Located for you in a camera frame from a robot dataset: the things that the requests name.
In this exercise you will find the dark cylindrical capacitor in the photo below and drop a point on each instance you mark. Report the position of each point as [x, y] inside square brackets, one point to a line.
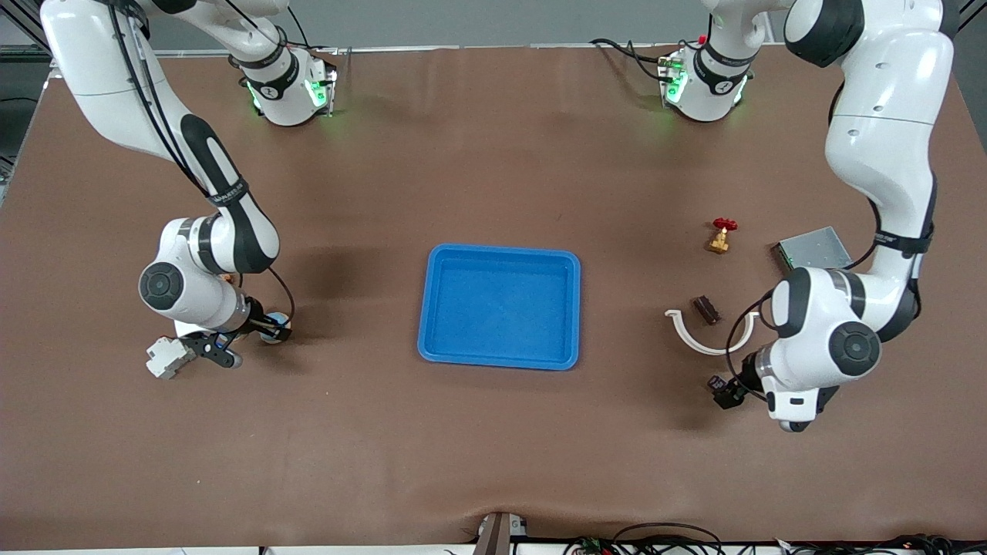
[719, 383]

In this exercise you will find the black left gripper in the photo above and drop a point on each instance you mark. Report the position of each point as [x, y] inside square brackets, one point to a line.
[743, 377]

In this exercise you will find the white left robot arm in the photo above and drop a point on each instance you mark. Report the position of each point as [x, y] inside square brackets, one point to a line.
[887, 92]

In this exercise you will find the white curved plastic clamp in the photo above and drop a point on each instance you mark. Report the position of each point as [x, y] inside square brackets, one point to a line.
[698, 348]

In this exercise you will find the white circuit breaker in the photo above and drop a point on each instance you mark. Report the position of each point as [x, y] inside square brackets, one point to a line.
[166, 361]

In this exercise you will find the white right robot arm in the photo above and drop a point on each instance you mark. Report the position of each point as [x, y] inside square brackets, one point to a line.
[100, 69]

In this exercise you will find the blue bell wooden knob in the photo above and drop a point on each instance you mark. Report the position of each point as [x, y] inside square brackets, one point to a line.
[276, 317]

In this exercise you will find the grey metal box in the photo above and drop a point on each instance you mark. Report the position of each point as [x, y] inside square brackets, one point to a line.
[810, 248]

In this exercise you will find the blue plastic tray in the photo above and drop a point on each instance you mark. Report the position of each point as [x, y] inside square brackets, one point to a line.
[501, 308]

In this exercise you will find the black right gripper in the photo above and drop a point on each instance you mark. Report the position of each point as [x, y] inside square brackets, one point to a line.
[257, 325]

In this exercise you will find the small dark brown block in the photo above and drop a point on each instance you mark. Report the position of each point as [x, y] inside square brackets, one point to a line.
[705, 310]

